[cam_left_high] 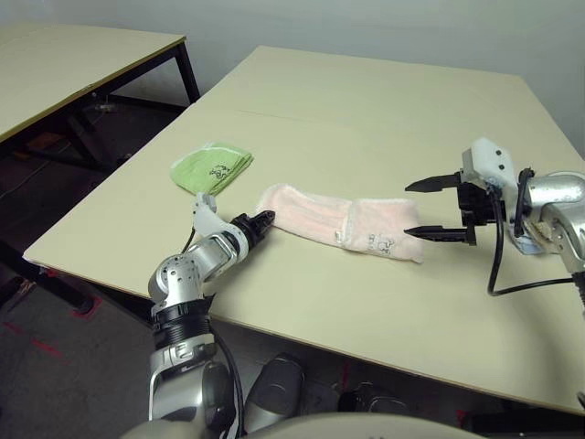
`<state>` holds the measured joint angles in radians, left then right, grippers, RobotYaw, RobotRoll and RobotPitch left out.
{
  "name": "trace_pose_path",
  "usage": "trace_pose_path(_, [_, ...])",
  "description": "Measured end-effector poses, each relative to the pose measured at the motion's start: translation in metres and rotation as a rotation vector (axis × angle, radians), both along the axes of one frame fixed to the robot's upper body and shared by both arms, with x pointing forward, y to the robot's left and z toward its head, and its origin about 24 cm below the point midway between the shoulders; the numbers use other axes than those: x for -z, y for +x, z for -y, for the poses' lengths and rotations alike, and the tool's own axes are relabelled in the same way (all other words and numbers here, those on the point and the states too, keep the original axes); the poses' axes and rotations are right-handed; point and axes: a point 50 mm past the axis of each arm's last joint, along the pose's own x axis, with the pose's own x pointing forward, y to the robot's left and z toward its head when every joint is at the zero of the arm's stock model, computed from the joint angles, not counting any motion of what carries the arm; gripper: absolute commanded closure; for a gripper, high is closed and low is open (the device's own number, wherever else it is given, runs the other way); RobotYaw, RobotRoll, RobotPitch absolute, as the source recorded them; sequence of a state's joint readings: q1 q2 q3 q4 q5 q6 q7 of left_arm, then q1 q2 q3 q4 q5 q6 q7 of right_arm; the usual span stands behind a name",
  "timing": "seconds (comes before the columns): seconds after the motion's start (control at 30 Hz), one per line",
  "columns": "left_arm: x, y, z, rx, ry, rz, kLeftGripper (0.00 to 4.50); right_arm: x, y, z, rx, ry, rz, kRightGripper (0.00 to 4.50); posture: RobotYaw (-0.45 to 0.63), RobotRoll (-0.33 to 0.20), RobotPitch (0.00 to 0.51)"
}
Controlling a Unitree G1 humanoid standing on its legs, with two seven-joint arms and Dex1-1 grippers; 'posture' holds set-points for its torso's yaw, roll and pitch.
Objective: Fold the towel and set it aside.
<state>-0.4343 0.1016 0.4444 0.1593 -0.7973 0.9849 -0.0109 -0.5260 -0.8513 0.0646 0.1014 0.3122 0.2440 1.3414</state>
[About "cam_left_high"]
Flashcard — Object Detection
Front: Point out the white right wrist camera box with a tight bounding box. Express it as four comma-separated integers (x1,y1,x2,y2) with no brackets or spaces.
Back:
460,136,517,207

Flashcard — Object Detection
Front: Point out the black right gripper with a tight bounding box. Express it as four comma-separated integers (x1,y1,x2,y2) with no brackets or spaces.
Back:
404,171,508,246

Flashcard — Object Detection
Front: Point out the beige side table black frame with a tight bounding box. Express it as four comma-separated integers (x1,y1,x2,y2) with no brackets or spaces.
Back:
0,23,202,173

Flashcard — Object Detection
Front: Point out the black robot right foot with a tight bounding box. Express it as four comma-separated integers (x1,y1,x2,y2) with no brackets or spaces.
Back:
337,382,408,415

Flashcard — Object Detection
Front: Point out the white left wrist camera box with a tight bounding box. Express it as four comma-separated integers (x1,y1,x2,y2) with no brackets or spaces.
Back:
190,191,239,239

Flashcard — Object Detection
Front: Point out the grey robot torso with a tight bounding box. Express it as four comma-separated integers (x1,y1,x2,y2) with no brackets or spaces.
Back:
255,411,476,439

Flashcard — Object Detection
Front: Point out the black robot left foot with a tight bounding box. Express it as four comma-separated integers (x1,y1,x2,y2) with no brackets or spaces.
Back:
244,352,306,434

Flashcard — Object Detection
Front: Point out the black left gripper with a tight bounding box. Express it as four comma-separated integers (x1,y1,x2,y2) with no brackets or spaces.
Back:
230,209,277,248

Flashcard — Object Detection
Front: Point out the green folded towel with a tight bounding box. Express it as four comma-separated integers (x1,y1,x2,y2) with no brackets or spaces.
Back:
169,140,255,197

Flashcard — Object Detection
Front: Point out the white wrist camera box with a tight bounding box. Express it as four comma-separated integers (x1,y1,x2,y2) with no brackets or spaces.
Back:
460,136,517,207
190,191,239,239

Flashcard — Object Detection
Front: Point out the pink towel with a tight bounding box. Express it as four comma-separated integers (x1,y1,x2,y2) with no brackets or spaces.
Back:
255,182,425,265

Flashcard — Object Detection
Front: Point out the black robot foot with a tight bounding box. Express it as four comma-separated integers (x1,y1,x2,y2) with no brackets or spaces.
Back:
337,382,408,415
244,352,306,434

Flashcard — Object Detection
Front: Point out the blue folded towel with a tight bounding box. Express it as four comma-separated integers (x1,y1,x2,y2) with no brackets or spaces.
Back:
514,237,545,256

